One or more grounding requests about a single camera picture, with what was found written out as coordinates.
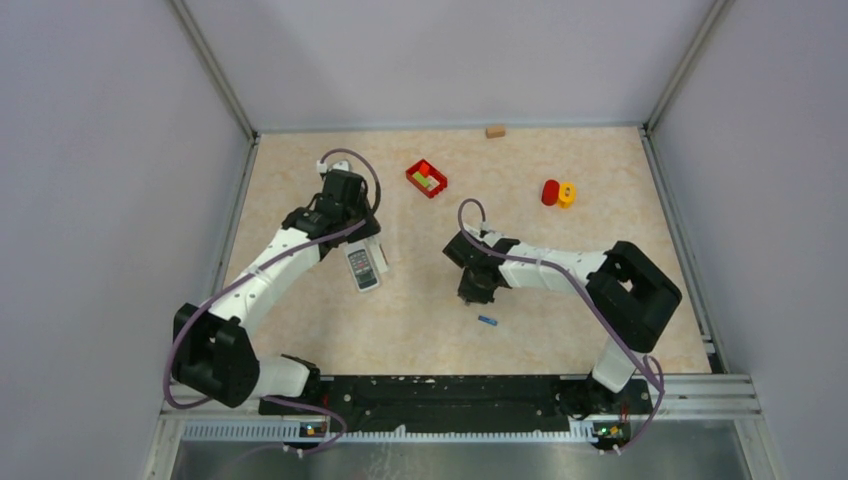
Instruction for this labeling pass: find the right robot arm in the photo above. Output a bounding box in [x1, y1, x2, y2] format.
[442, 227, 682, 412]

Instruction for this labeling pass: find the red oval toy block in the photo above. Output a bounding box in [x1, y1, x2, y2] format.
[540, 179, 560, 206]

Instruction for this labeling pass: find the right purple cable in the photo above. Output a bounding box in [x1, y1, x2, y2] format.
[457, 198, 666, 454]

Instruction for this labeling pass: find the tan wooden block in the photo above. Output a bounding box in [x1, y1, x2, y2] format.
[485, 125, 506, 139]

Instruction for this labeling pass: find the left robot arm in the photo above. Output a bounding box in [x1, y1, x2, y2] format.
[164, 169, 380, 414]

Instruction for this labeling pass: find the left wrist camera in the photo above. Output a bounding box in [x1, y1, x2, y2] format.
[316, 159, 352, 177]

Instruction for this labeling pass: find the red toy bin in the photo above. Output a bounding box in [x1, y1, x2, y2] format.
[405, 159, 448, 199]

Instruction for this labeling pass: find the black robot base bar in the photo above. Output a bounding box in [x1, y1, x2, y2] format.
[258, 375, 653, 433]

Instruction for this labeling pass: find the grey remote control with buttons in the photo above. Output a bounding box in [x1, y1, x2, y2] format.
[344, 242, 380, 293]

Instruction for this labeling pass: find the blue AAA battery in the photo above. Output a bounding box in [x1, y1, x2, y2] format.
[478, 315, 498, 326]

